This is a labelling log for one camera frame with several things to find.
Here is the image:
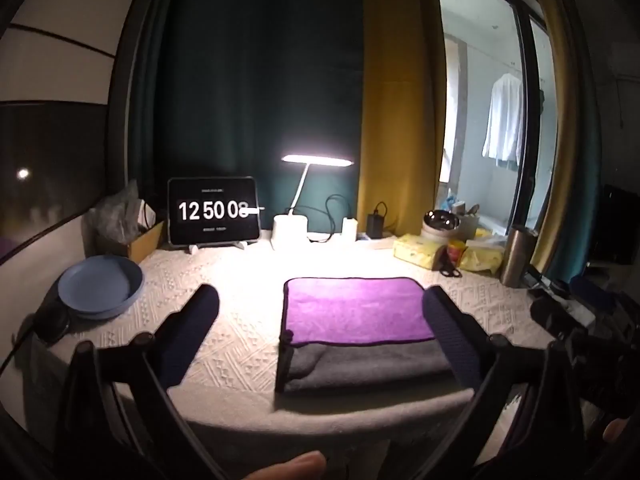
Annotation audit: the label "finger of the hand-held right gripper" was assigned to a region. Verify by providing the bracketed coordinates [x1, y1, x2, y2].
[530, 296, 576, 333]

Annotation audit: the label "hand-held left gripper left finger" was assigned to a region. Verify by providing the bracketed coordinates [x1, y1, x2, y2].
[55, 284, 236, 480]

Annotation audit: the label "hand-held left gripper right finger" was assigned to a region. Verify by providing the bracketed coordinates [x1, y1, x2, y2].
[421, 286, 592, 480]

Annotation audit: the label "grey towel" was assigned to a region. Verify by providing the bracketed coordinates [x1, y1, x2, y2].
[275, 331, 458, 395]

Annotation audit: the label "purple towel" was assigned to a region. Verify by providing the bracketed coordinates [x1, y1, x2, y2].
[281, 276, 437, 348]

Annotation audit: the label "person's right hand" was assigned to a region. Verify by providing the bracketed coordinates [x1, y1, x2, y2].
[602, 417, 627, 443]

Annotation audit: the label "person's left hand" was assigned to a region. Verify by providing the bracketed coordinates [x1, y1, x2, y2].
[243, 450, 327, 480]

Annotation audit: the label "white patterned tablecloth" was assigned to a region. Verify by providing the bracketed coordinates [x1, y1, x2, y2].
[27, 237, 568, 443]

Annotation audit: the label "stainless steel tumbler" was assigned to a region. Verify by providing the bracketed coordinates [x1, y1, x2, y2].
[500, 225, 539, 289]

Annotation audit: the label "black scissors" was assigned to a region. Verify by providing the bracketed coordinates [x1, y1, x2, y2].
[437, 246, 464, 278]

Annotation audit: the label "crumpled yellow packet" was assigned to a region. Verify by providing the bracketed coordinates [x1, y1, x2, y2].
[459, 239, 506, 276]

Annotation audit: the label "white tablet stand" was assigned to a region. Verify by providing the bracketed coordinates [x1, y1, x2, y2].
[187, 239, 249, 254]

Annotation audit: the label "yellow tissue packet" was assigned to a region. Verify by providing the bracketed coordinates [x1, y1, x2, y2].
[392, 234, 451, 269]

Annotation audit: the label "cardboard box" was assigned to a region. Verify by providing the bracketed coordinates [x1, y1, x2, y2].
[125, 220, 166, 264]

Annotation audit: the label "blue plastic basin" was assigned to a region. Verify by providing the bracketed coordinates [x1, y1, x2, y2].
[57, 255, 146, 321]

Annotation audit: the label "black monitor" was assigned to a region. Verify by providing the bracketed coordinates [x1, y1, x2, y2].
[597, 184, 640, 267]

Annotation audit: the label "metal bowl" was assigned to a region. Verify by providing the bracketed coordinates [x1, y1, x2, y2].
[422, 209, 464, 233]

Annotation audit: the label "tablet showing clock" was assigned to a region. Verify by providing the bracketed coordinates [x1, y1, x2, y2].
[167, 176, 262, 247]

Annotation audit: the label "black power adapter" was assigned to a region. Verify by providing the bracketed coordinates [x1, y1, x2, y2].
[366, 202, 390, 239]

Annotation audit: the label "white desk lamp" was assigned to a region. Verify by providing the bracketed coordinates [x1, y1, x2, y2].
[271, 152, 356, 252]

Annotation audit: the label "black round object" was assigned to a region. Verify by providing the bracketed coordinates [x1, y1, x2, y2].
[32, 287, 72, 345]

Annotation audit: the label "yellow curtain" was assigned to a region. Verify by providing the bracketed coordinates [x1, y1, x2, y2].
[356, 0, 447, 235]
[522, 0, 603, 273]

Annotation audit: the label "white hanging shirt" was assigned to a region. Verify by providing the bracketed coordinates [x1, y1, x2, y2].
[481, 72, 526, 171]

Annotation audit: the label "glass sliding door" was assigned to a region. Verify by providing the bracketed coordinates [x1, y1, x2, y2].
[432, 0, 561, 241]

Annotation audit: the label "dark green curtain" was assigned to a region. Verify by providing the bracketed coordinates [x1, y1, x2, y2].
[126, 0, 367, 242]

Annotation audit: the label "black cable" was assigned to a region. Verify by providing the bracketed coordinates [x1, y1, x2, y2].
[309, 193, 353, 245]

